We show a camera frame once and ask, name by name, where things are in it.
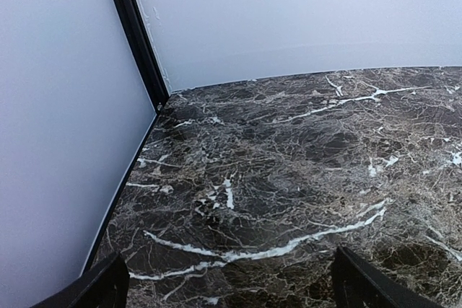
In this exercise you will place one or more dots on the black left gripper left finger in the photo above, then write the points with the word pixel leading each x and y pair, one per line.
pixel 104 285

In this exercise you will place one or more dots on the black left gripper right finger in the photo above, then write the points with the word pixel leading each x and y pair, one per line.
pixel 356 283

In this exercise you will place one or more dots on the left black frame post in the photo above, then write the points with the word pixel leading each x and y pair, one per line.
pixel 141 48

